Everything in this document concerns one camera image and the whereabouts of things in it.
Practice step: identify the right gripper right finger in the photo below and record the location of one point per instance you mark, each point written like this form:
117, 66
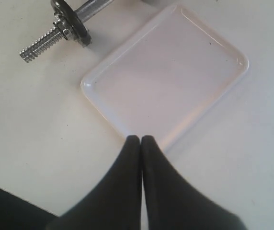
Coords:
172, 203

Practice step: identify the white plastic tray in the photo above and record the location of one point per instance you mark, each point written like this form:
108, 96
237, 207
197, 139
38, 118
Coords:
165, 77

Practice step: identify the black plate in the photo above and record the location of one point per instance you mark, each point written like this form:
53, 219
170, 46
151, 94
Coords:
79, 30

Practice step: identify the chrome threaded dumbbell bar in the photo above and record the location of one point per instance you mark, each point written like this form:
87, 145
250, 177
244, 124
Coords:
61, 29

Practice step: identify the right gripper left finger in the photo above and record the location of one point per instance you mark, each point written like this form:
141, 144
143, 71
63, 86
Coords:
115, 202

